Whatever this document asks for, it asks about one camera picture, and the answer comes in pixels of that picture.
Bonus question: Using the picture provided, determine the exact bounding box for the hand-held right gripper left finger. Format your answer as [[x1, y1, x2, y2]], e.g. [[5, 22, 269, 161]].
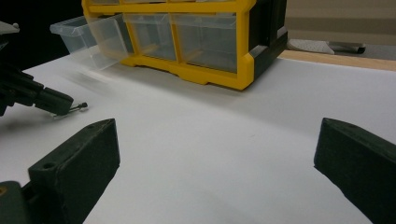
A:
[[21, 118, 121, 224]]

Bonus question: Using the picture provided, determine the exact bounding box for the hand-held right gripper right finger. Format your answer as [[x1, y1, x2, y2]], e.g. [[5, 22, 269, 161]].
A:
[[313, 117, 396, 224]]

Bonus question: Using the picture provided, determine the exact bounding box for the small black silver pin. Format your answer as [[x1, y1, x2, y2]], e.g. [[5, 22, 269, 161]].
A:
[[50, 102, 89, 120]]

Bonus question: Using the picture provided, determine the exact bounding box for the clear plastic drawer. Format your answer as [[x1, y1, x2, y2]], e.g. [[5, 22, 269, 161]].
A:
[[49, 13, 135, 71]]

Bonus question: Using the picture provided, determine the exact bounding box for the yellow black drawer organizer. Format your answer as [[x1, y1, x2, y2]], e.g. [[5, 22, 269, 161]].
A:
[[81, 0, 289, 91]]

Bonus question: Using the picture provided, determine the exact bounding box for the black curtain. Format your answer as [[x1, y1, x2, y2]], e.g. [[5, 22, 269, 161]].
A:
[[0, 0, 86, 72]]

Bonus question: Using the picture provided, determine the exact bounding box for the wooden table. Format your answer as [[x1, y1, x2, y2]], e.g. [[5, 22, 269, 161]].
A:
[[277, 49, 396, 73]]

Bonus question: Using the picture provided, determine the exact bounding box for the grey black floor object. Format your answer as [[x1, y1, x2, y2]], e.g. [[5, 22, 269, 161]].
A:
[[286, 38, 367, 56]]

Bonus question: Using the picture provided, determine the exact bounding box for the light wooden cabinet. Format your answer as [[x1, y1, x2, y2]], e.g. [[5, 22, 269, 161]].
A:
[[285, 0, 396, 47]]

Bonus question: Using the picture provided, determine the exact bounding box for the set of clear organizer bins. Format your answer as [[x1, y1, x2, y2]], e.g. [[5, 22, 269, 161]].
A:
[[90, 0, 238, 75]]

